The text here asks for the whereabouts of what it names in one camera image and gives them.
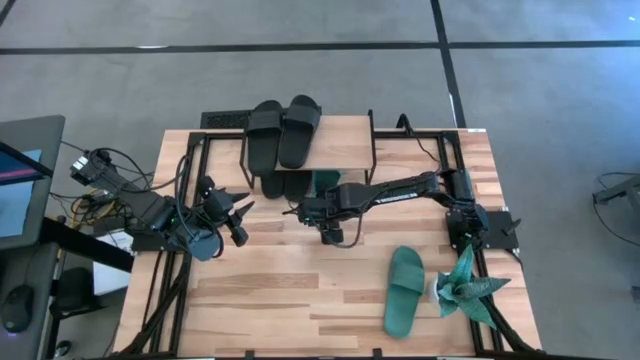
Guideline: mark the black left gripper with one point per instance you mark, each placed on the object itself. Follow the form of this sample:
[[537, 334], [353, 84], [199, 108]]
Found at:
[[220, 207]]

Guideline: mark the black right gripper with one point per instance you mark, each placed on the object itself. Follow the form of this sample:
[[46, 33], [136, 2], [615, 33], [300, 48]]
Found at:
[[320, 210]]

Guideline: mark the green rubber slide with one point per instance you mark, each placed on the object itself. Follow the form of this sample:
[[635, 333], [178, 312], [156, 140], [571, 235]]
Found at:
[[404, 290], [327, 180]]

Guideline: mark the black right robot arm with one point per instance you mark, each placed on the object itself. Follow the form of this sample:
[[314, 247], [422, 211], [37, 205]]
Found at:
[[395, 192]]

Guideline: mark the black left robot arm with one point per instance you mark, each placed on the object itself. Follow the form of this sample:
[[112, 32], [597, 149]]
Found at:
[[145, 210]]

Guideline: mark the wooden shelf black metal legs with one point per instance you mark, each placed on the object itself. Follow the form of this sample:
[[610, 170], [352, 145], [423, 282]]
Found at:
[[345, 145]]

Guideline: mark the black perforated panel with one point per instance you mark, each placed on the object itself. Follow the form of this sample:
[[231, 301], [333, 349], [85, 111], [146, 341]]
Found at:
[[225, 120]]

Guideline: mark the white box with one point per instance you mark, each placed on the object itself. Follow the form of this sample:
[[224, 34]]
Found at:
[[112, 280]]

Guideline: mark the small black table clamp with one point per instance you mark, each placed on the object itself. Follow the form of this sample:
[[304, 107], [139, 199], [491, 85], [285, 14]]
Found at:
[[249, 354], [377, 353]]

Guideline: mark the black monitor stand beam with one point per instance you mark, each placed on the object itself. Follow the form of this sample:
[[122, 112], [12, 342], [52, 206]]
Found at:
[[85, 245]]

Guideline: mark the green plant in white pot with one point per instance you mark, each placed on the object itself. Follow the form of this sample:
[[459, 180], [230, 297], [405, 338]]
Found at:
[[462, 292]]

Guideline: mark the black bag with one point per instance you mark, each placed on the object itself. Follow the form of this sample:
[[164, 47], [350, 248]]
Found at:
[[72, 290]]

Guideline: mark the dark grey side desk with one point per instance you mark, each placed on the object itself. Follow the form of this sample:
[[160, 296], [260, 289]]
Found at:
[[42, 280]]

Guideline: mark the grey framed monitor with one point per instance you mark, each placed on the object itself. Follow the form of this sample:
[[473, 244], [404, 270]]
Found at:
[[20, 200]]

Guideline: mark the black caster wheel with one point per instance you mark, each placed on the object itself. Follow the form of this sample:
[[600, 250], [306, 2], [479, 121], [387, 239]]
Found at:
[[62, 348]]

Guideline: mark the black computer mouse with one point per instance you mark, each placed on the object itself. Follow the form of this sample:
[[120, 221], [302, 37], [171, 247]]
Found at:
[[17, 310]]

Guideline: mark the black stand leg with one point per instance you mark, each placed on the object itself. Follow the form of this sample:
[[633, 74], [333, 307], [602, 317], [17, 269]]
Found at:
[[620, 190]]

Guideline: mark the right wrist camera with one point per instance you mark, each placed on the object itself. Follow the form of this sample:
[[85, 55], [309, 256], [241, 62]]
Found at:
[[332, 235]]

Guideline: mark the black aluminium table frame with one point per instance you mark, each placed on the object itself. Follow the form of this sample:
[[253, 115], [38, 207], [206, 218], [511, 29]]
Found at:
[[202, 155]]

